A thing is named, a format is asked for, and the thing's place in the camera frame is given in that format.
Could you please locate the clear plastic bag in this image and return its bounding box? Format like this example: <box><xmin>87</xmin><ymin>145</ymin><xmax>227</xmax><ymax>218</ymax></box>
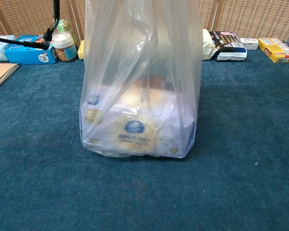
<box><xmin>79</xmin><ymin>0</ymin><xmax>203</xmax><ymax>159</ymax></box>

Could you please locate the white blue carton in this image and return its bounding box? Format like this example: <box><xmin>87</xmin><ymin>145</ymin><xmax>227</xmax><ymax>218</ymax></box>
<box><xmin>80</xmin><ymin>86</ymin><xmax>196</xmax><ymax>158</ymax></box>

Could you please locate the orange black snack packet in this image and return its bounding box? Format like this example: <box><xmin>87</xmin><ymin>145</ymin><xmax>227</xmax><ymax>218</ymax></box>
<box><xmin>131</xmin><ymin>77</ymin><xmax>174</xmax><ymax>91</ymax></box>

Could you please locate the blue table carpet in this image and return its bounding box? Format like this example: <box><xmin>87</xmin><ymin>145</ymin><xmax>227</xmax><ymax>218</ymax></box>
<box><xmin>0</xmin><ymin>49</ymin><xmax>289</xmax><ymax>231</ymax></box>

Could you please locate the yellow sponge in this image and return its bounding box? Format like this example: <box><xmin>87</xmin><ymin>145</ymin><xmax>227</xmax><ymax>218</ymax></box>
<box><xmin>77</xmin><ymin>39</ymin><xmax>86</xmax><ymax>60</ymax></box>

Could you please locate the long white tissue pack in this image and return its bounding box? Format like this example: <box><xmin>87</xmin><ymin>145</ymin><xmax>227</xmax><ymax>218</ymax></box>
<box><xmin>201</xmin><ymin>28</ymin><xmax>218</xmax><ymax>61</ymax></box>

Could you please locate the white lidded snack jar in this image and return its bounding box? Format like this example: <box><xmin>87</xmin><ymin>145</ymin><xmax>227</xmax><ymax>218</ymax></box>
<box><xmin>52</xmin><ymin>32</ymin><xmax>78</xmax><ymax>63</ymax></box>

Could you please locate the black pink snack pack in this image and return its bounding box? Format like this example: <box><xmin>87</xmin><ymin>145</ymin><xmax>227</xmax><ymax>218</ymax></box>
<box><xmin>209</xmin><ymin>30</ymin><xmax>248</xmax><ymax>62</ymax></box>

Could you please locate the green lidded bottle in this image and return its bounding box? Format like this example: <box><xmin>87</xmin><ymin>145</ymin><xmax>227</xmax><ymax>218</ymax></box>
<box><xmin>56</xmin><ymin>19</ymin><xmax>79</xmax><ymax>48</ymax></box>

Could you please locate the small white box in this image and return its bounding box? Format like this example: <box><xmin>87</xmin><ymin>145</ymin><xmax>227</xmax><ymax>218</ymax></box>
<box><xmin>240</xmin><ymin>38</ymin><xmax>259</xmax><ymax>51</ymax></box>

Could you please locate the blue cookie box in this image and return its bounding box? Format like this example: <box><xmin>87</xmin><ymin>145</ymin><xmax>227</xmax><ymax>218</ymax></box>
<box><xmin>5</xmin><ymin>35</ymin><xmax>58</xmax><ymax>65</ymax></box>

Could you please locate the yellow carton box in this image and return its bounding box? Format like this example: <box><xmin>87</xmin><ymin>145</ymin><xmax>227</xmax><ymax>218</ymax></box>
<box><xmin>258</xmin><ymin>37</ymin><xmax>289</xmax><ymax>64</ymax></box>

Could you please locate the kraft spiral notebook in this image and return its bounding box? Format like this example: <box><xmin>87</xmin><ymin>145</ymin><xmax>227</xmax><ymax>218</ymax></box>
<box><xmin>0</xmin><ymin>62</ymin><xmax>19</xmax><ymax>93</ymax></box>

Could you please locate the wicker folding screen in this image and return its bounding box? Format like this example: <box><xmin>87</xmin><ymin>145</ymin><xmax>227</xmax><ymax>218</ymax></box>
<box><xmin>0</xmin><ymin>0</ymin><xmax>289</xmax><ymax>43</ymax></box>

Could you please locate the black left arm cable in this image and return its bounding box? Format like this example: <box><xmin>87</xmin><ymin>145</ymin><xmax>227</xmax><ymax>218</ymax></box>
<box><xmin>0</xmin><ymin>0</ymin><xmax>61</xmax><ymax>51</ymax></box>

